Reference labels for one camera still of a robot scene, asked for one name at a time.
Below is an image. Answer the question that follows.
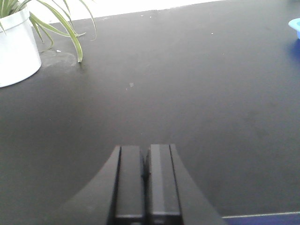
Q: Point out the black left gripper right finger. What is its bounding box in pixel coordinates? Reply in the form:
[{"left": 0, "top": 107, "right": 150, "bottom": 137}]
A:
[{"left": 146, "top": 144, "right": 226, "bottom": 225}]

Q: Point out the green spider plant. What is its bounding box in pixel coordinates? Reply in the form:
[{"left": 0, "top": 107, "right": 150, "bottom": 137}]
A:
[{"left": 0, "top": 0, "right": 98, "bottom": 64}]

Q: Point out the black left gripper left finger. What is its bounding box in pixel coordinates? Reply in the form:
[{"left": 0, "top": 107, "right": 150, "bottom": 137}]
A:
[{"left": 55, "top": 146, "right": 145, "bottom": 225}]

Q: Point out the blue plastic tray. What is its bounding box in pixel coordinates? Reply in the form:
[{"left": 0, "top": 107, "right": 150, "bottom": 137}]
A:
[{"left": 288, "top": 18, "right": 300, "bottom": 39}]

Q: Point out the white plant pot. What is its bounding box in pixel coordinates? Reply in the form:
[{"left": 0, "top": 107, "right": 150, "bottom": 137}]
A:
[{"left": 0, "top": 6, "right": 42, "bottom": 87}]

